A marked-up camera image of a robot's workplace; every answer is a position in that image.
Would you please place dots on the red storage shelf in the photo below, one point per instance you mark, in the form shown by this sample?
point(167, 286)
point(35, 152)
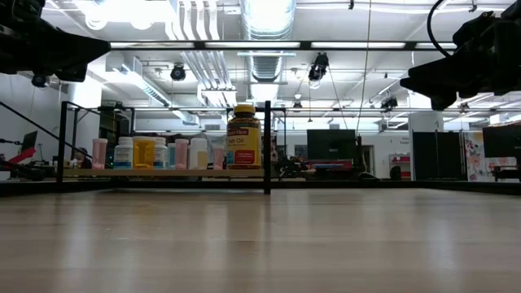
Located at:
point(401, 164)

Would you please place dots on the white melatonin bottle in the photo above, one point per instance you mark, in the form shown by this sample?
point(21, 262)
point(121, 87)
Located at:
point(123, 154)
point(162, 154)

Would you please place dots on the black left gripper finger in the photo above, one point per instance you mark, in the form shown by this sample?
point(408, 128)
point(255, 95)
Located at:
point(89, 42)
point(95, 55)

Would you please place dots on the floral patterned panel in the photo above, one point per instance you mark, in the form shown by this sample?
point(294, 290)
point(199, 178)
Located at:
point(475, 156)

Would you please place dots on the black ceiling camera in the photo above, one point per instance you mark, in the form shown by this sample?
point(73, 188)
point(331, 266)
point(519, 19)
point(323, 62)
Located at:
point(389, 102)
point(40, 82)
point(178, 72)
point(318, 67)

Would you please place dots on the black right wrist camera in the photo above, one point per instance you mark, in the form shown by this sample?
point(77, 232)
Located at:
point(474, 28)

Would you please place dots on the black cabinet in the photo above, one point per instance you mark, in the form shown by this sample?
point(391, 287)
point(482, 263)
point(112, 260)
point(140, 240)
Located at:
point(431, 154)

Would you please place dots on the black equipment rack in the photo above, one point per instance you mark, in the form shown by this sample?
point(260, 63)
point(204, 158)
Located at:
point(122, 130)

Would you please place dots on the pink translucent pill vial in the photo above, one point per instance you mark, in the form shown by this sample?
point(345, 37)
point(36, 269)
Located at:
point(99, 154)
point(218, 158)
point(182, 154)

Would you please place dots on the black aluminium table frame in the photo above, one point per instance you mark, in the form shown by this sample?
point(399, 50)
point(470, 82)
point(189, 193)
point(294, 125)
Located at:
point(366, 184)

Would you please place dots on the amber fish oil bottle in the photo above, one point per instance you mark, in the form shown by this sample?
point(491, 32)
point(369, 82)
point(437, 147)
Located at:
point(243, 142)

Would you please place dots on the black monitor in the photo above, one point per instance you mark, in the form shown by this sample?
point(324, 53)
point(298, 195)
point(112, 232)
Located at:
point(331, 144)

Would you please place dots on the teal translucent pill vial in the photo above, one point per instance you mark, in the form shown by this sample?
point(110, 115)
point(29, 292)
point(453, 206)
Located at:
point(171, 156)

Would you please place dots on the silver ventilation duct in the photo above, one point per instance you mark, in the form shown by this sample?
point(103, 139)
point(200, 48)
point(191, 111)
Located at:
point(266, 20)

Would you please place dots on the yellow translucent pill vial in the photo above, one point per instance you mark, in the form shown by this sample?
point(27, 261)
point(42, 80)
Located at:
point(143, 152)

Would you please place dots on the black metal shelf frame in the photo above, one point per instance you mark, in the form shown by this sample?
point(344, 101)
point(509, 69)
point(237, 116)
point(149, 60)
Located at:
point(267, 154)

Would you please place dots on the red and black background robot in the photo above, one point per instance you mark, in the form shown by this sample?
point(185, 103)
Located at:
point(20, 158)

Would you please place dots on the white plastic bottle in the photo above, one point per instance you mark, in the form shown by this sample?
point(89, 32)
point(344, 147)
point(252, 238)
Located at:
point(198, 152)

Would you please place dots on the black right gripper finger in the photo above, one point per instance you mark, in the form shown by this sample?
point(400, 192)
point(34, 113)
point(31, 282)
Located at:
point(427, 75)
point(427, 88)

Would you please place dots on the black beam with light strips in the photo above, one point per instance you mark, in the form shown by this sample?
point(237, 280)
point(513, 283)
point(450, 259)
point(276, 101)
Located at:
point(199, 45)

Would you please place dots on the person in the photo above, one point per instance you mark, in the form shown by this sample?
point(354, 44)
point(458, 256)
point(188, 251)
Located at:
point(83, 158)

